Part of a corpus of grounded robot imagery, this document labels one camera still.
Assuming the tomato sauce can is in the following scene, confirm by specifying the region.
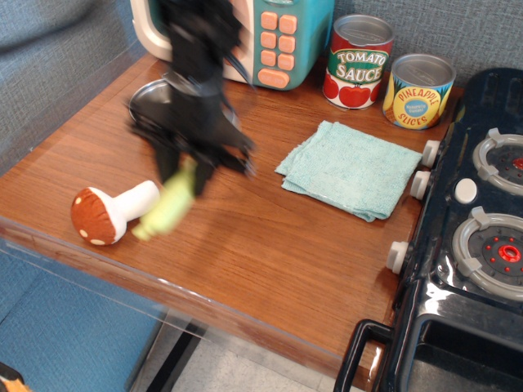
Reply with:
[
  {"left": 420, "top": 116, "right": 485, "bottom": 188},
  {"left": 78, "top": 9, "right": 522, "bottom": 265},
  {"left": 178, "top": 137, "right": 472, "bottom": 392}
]
[{"left": 323, "top": 14, "right": 395, "bottom": 109}]

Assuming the white round stove button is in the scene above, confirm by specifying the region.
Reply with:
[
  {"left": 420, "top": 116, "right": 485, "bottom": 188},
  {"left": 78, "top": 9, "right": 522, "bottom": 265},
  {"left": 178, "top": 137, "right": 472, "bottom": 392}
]
[{"left": 454, "top": 178, "right": 477, "bottom": 204}]

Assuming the white stove knob top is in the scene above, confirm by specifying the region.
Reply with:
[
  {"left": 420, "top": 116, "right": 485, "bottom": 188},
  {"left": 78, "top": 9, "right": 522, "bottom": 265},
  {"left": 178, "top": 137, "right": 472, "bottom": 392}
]
[{"left": 421, "top": 140, "right": 440, "bottom": 168}]

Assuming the white stove knob middle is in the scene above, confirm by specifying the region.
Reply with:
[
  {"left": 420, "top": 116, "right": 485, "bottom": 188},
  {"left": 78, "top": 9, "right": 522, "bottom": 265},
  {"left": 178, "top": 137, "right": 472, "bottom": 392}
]
[{"left": 409, "top": 171, "right": 431, "bottom": 200}]

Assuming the pineapple slices can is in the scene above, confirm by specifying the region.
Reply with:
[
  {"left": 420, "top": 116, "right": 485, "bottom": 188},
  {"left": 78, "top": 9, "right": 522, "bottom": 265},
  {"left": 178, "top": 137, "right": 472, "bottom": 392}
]
[{"left": 382, "top": 53, "right": 456, "bottom": 130}]

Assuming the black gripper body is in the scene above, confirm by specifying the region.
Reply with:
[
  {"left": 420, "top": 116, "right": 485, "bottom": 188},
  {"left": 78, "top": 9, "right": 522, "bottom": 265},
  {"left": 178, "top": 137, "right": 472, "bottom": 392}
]
[{"left": 132, "top": 92, "right": 254, "bottom": 174}]

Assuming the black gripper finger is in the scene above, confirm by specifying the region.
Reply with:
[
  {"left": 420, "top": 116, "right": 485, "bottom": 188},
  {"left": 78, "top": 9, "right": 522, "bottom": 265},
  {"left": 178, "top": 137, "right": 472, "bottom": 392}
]
[
  {"left": 154, "top": 145, "right": 180, "bottom": 184},
  {"left": 194, "top": 161, "right": 215, "bottom": 197}
]

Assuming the teal toy microwave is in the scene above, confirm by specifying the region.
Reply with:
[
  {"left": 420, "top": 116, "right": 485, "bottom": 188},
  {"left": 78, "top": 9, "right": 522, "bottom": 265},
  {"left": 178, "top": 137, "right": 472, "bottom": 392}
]
[{"left": 130, "top": 0, "right": 334, "bottom": 91}]

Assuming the plush brown mushroom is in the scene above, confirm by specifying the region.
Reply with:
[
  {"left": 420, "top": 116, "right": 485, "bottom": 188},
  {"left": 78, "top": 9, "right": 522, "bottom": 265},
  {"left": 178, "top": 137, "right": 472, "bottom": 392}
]
[{"left": 70, "top": 180, "right": 160, "bottom": 246}]

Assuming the white stove knob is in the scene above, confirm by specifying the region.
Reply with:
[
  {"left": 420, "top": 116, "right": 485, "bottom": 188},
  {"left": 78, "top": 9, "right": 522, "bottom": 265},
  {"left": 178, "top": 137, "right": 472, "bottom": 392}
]
[
  {"left": 421, "top": 140, "right": 440, "bottom": 168},
  {"left": 409, "top": 171, "right": 431, "bottom": 200},
  {"left": 386, "top": 242, "right": 409, "bottom": 274}
]

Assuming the orange object at corner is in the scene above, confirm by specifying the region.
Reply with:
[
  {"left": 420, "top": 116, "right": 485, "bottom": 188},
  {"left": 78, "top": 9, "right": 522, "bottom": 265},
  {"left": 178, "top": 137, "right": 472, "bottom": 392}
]
[{"left": 0, "top": 363, "right": 32, "bottom": 392}]

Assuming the light blue folded cloth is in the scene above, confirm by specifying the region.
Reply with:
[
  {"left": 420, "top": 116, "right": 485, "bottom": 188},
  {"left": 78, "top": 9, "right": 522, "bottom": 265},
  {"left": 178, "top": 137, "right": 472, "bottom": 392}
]
[{"left": 275, "top": 121, "right": 422, "bottom": 222}]

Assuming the white stove knob bottom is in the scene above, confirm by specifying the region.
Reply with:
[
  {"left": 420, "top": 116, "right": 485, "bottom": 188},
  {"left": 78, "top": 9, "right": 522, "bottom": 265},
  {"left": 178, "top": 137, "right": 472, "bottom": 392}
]
[{"left": 386, "top": 242, "right": 409, "bottom": 274}]

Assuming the grey burner ring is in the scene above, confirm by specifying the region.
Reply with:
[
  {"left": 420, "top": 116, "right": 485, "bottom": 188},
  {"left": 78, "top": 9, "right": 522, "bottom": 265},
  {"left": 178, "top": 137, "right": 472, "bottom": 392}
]
[
  {"left": 451, "top": 206, "right": 523, "bottom": 302},
  {"left": 472, "top": 127, "right": 523, "bottom": 197}
]

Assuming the black toy stove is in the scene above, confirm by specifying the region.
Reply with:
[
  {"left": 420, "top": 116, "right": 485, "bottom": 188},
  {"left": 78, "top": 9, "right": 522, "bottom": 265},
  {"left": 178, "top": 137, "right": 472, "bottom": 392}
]
[{"left": 334, "top": 68, "right": 522, "bottom": 391}]

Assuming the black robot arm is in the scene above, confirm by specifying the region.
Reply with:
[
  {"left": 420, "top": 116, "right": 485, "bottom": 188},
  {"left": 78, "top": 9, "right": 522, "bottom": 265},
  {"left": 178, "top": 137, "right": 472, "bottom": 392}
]
[{"left": 129, "top": 1, "right": 255, "bottom": 196}]

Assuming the spoon with green handle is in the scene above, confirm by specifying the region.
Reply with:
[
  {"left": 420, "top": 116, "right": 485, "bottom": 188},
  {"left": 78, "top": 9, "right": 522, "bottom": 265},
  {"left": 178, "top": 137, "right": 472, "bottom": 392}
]
[{"left": 132, "top": 158, "right": 196, "bottom": 241}]

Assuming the grey burner ring front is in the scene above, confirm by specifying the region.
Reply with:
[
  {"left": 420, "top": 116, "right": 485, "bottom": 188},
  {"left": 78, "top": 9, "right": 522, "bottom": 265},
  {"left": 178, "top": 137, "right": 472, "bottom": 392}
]
[{"left": 451, "top": 206, "right": 523, "bottom": 302}]

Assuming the grey burner ring rear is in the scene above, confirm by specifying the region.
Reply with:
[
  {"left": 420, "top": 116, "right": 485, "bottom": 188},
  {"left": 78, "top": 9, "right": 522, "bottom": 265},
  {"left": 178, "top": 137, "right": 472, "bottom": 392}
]
[{"left": 472, "top": 127, "right": 523, "bottom": 197}]

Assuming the small steel pot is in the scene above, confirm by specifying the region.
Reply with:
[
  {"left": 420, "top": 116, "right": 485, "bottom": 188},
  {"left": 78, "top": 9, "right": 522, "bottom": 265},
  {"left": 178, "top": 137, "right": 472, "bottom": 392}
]
[{"left": 129, "top": 70, "right": 241, "bottom": 129}]

